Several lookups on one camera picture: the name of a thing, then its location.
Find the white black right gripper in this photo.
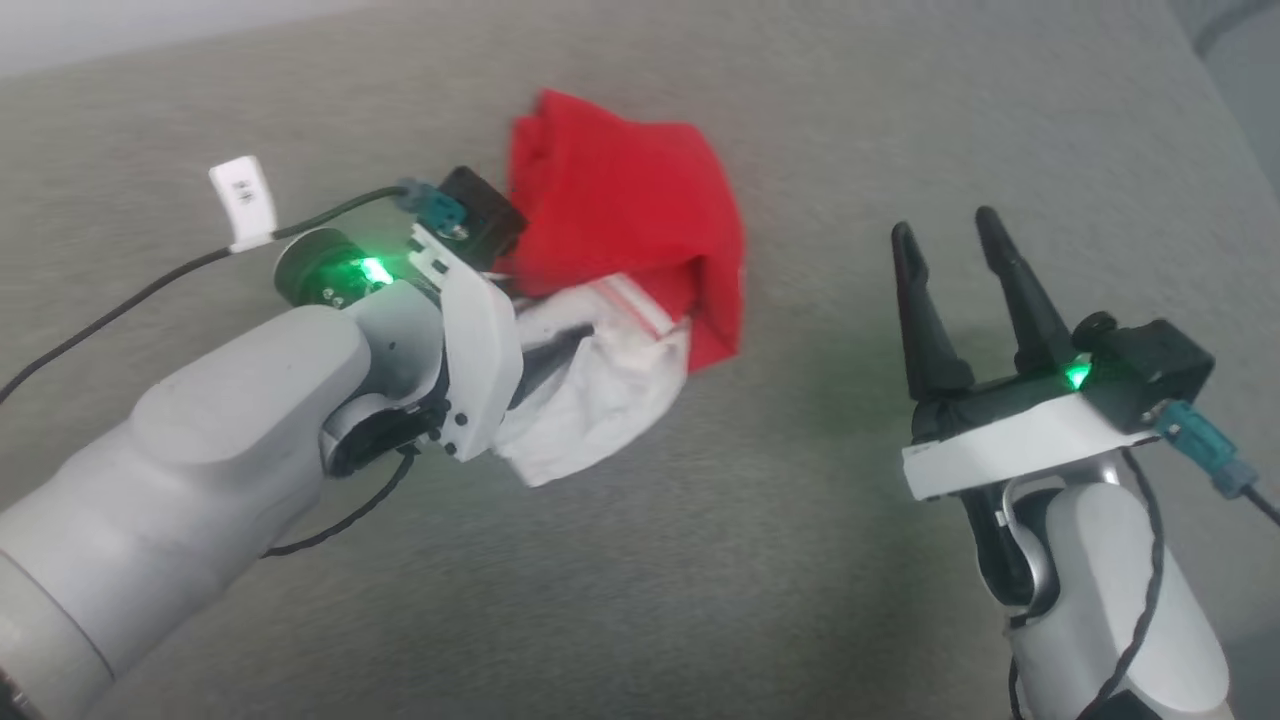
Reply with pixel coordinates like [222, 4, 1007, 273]
[890, 206, 1166, 502]

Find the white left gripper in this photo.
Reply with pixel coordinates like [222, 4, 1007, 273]
[408, 225, 598, 462]

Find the red and white garment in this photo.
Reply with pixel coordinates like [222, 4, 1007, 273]
[490, 88, 747, 489]

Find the grey fabric sofa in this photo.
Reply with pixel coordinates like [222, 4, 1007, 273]
[0, 0, 1280, 720]

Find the grey sofa armrest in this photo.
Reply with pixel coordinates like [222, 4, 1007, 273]
[1170, 0, 1280, 201]

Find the teal left camera connector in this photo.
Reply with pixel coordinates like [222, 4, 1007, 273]
[395, 180, 469, 237]

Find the teal camera connector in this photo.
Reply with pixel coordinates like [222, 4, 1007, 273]
[395, 180, 469, 237]
[1155, 400, 1260, 499]

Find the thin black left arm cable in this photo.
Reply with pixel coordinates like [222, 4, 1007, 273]
[262, 448, 421, 559]

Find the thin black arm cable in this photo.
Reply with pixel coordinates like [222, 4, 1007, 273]
[262, 448, 421, 559]
[1005, 450, 1280, 720]

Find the teal right camera connector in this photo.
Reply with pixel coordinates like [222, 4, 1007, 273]
[1155, 400, 1260, 499]

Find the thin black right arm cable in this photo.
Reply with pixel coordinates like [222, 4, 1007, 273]
[1005, 450, 1280, 720]

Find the white cable tag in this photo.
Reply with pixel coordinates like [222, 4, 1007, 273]
[208, 155, 279, 254]

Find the black cable with white tag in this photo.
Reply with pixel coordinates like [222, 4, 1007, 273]
[0, 186, 411, 406]

